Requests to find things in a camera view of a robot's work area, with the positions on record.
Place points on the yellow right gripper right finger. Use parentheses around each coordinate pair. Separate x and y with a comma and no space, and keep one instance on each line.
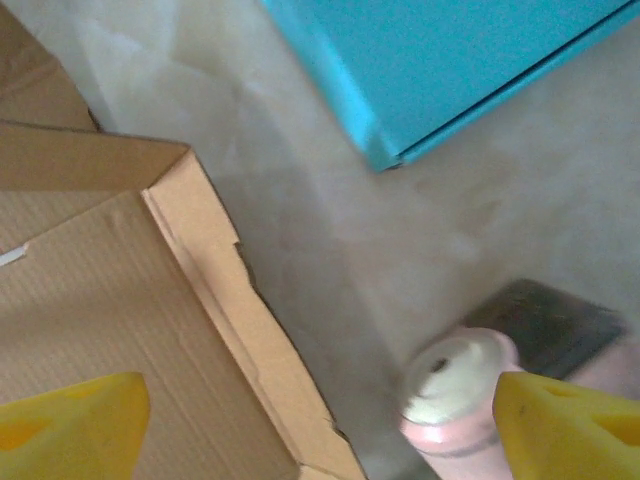
(570,435)

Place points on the brown cardboard box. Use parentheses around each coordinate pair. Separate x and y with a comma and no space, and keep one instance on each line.
(125,300)

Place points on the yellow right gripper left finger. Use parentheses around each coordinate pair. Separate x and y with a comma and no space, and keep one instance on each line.
(75,430)

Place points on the blue and white paper box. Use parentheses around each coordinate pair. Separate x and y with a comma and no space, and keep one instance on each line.
(450,65)

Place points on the pink toy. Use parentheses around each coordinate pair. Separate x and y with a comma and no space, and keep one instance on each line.
(440,435)

